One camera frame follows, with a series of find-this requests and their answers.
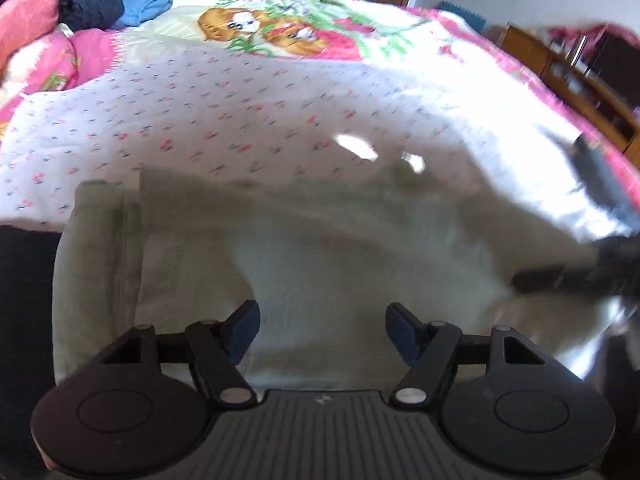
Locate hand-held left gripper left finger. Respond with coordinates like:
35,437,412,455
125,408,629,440
92,300,262,408

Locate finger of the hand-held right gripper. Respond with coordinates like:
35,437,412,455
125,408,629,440
512,264,601,295

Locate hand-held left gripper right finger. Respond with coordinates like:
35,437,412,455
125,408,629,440
384,302,549,408

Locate pale green pants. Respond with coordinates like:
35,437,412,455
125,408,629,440
52,160,626,392

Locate dark grey cloth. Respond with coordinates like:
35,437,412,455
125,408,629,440
571,134,632,212

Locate cherry print bedsheet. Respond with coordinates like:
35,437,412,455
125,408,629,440
0,45,640,242

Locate black folded cloth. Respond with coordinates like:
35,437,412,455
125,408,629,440
0,225,66,461

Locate wooden side table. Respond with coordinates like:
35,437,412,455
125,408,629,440
487,22,640,155

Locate magenta cloth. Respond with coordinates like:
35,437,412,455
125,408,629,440
547,21,640,55

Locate blue foam mat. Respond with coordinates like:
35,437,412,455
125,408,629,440
437,2,487,37

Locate cartoon bear printed blanket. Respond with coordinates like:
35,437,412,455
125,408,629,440
120,0,640,181

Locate pink floral quilt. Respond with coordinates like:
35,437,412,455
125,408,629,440
0,25,122,126

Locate blue folded cloth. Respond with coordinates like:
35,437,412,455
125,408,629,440
107,0,174,29

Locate navy quilted jacket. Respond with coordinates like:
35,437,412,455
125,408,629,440
42,0,125,32

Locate pink towel pillow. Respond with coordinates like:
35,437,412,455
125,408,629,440
0,0,61,69

